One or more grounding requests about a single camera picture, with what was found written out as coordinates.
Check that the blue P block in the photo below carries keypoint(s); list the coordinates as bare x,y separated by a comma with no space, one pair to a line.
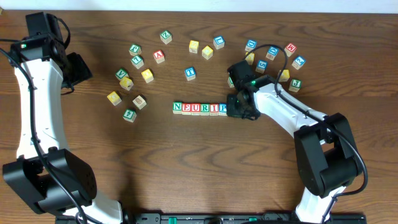
222,109

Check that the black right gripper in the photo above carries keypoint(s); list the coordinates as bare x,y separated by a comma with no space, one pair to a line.
236,109

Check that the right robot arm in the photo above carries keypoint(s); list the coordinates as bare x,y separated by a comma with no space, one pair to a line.
327,158

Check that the blue L block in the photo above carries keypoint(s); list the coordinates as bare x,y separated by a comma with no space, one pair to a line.
218,42

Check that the red I block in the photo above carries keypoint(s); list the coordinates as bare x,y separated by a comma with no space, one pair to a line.
214,109

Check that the plain wooden picture block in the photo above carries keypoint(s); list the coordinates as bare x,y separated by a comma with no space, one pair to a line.
139,102

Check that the blue D block left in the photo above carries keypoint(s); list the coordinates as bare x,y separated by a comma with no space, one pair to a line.
250,45

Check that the yellow block beside V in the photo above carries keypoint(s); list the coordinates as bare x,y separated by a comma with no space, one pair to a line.
126,83

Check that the yellow K block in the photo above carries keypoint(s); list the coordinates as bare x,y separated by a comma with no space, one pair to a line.
284,76

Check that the yellow block far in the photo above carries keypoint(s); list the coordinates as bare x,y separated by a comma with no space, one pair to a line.
193,46

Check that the red U block moved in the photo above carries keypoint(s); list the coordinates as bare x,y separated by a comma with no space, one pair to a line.
195,109

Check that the green Z block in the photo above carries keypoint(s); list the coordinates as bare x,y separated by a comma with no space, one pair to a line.
166,37

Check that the red A block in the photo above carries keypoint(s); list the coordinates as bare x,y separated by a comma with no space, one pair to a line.
159,56

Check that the green N block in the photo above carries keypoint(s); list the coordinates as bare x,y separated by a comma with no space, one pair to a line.
177,107

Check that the green R block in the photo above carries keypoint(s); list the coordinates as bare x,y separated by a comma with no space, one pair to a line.
204,109

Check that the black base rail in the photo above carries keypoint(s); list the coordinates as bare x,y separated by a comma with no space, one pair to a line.
271,217

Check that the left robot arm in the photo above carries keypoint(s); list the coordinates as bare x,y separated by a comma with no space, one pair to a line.
46,175

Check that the yellow G block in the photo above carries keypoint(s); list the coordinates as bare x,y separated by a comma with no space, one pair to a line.
207,52

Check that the blue D block right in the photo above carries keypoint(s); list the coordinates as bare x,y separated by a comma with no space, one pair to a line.
272,53

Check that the red E block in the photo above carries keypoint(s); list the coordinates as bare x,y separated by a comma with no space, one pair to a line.
187,108

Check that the green J block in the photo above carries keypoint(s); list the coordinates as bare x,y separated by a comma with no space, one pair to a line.
295,85

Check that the green V block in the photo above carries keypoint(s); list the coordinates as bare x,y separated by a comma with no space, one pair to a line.
121,73

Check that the green 4 block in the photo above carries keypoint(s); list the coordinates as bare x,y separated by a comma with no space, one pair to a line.
129,115

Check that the yellow S block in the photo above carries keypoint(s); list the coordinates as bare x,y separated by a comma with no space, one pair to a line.
249,57

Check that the blue 2 block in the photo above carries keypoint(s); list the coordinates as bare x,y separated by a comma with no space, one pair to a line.
298,62

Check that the blue 5 block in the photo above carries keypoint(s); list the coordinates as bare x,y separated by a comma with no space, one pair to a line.
261,66

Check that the red M block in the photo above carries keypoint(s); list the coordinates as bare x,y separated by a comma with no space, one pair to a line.
290,49

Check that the green B block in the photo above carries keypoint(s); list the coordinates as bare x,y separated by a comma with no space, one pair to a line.
230,83

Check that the yellow block lower left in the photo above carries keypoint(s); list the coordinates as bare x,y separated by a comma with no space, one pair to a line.
115,98

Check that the blue d block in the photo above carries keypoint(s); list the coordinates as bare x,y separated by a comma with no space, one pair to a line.
250,45
272,53

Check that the yellow block middle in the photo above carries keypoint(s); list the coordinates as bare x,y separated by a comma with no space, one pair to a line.
147,75

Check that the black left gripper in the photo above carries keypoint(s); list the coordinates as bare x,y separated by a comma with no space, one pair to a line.
78,70

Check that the blue T block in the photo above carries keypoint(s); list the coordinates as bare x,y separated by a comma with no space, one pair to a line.
190,73

